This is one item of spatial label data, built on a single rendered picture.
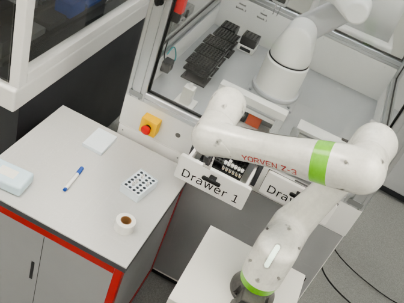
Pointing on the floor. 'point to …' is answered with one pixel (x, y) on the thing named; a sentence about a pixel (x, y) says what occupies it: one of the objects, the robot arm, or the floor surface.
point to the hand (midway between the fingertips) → (208, 162)
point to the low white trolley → (80, 216)
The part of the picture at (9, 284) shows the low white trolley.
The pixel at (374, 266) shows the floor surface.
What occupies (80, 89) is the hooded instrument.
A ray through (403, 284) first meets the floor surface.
